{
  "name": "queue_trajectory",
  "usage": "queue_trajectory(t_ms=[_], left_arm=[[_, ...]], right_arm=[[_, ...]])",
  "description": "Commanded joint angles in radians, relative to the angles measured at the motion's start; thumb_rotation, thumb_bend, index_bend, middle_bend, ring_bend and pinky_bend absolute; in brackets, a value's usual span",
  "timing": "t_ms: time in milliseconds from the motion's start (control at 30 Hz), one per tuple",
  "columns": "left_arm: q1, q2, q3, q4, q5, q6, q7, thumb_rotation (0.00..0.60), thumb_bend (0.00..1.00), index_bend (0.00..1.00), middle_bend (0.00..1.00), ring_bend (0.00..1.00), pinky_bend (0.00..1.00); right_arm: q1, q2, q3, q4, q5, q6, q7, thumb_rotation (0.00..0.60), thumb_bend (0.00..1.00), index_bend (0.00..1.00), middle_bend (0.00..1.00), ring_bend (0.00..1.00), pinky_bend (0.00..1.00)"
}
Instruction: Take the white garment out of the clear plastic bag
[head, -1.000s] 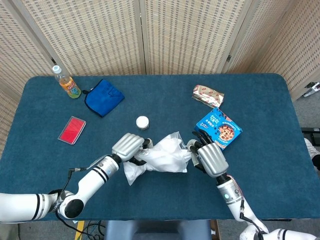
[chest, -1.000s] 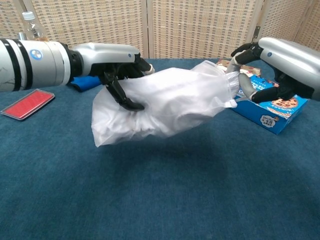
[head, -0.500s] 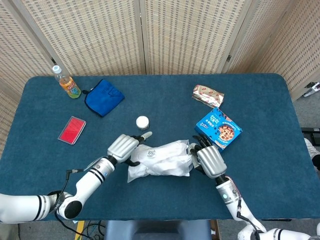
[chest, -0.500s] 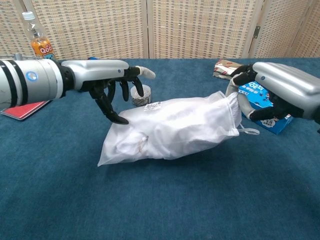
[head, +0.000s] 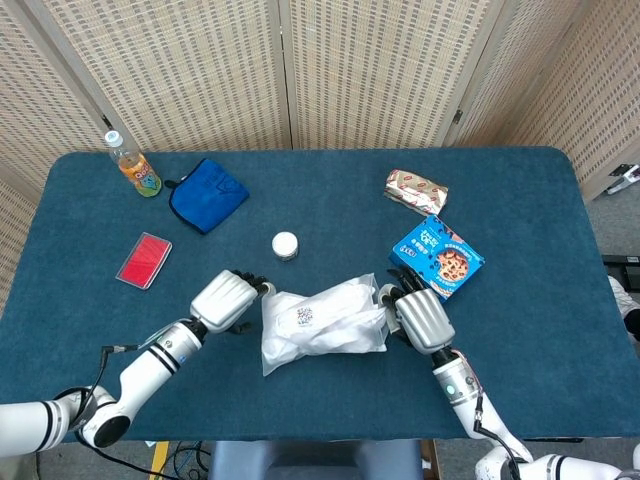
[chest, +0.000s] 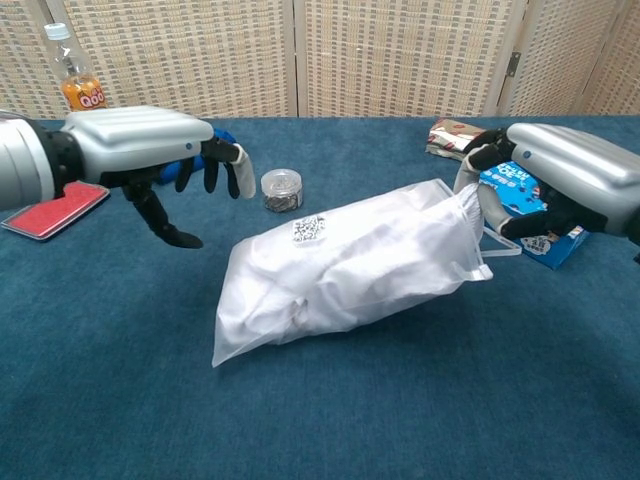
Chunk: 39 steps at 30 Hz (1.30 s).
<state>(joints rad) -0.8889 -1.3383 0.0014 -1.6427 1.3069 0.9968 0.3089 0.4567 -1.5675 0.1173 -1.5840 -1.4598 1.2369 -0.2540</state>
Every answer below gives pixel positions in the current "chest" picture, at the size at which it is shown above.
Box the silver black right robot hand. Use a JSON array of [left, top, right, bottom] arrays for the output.
[[452, 123, 640, 241]]

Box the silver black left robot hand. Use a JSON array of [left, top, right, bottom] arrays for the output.
[[49, 105, 257, 250]]

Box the grey translucent plastic zip bag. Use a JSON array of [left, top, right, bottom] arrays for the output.
[[210, 178, 521, 369]]

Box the white garment with metal rings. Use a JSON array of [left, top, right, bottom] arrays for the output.
[[222, 187, 484, 351]]

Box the blue folded microfibre cloth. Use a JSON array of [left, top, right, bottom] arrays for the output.
[[159, 127, 239, 184]]

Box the orange Qoo drink bottle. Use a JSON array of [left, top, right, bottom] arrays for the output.
[[43, 22, 109, 112]]

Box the blue cookie box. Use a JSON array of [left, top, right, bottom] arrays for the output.
[[477, 160, 591, 271]]

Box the red flat case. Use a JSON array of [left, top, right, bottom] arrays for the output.
[[0, 180, 111, 242]]

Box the beige red patterned snack packet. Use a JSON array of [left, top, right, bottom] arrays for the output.
[[425, 118, 501, 162]]

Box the small clear jar white lid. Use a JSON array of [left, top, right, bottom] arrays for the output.
[[260, 168, 304, 213]]

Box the woven bamboo folding screen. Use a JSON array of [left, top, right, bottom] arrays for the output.
[[0, 0, 640, 121]]

